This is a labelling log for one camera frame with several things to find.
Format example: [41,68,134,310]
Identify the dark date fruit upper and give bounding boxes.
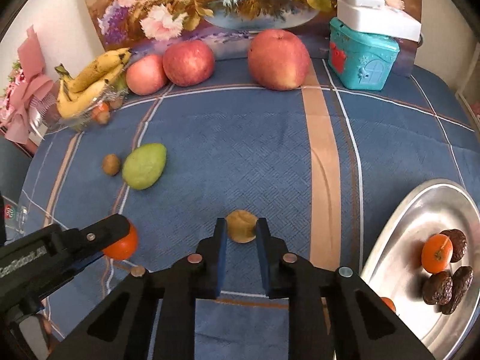
[441,228,468,263]

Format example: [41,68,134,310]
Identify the flower painting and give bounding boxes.
[74,0,423,51]

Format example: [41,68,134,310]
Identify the red apple middle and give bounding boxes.
[163,40,216,87]

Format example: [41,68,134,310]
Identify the pink flower bouquet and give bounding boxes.
[1,26,54,145]

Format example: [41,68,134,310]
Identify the silver metal tray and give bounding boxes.
[361,179,479,359]

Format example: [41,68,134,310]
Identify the dark date fruit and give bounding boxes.
[441,266,473,315]
[441,228,468,263]

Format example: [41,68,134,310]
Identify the dark red wax apple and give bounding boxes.
[422,271,453,306]

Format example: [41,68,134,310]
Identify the pale pink apple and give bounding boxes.
[126,55,168,96]

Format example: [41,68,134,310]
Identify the white power adapter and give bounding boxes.
[337,0,422,42]

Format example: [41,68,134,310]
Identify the clear glass cup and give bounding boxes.
[3,200,28,243]

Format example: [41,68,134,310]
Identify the tangerine in tray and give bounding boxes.
[421,234,453,274]

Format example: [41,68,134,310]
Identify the blue plaid tablecloth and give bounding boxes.
[20,59,479,339]

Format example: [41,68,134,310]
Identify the teal house-shaped tin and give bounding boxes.
[328,17,400,91]

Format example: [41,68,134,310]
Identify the tan round kiwi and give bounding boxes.
[226,210,258,244]

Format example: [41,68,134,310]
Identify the clear glass fruit bowl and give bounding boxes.
[56,85,128,132]

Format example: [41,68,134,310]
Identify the large red apple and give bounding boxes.
[247,29,311,91]

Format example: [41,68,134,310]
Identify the green mango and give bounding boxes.
[122,143,167,190]

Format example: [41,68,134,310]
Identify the yellow banana bunch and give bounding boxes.
[55,48,132,119]

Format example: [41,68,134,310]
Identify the orange tangerine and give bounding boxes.
[103,223,138,261]
[381,297,396,313]

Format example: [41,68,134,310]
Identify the dark date fruit lower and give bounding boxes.
[441,266,473,315]

